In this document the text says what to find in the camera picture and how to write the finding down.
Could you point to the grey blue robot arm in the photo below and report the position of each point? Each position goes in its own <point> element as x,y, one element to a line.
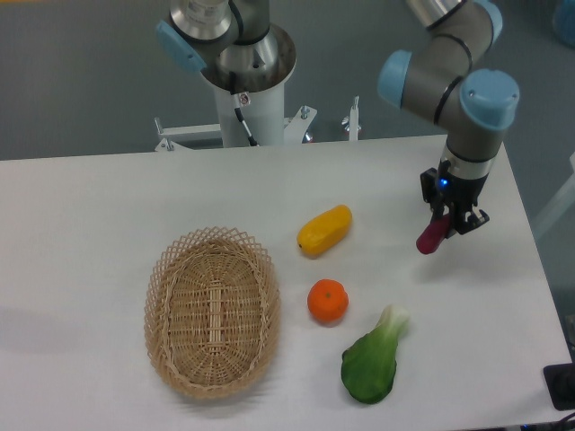
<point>440,84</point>

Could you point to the yellow mango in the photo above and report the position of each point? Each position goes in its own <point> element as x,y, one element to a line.
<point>324,231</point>

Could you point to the black device at edge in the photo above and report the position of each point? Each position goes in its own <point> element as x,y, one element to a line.
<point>560,384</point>

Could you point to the white metal base frame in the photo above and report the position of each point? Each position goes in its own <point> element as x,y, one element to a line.
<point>296,130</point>

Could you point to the purple sweet potato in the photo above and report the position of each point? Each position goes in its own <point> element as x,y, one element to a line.
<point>433,235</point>

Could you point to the green bok choy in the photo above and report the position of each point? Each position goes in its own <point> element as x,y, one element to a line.
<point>369,365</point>

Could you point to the orange tangerine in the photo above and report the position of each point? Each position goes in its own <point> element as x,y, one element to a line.
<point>327,300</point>

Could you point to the white post right edge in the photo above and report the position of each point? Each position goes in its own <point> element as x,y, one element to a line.
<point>556,207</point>

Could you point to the woven wicker basket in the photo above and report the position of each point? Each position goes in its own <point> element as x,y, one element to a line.
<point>212,313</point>

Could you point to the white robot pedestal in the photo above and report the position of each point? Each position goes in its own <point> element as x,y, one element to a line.
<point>253,76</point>

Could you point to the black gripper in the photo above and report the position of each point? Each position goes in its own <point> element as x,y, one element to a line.
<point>456,186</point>

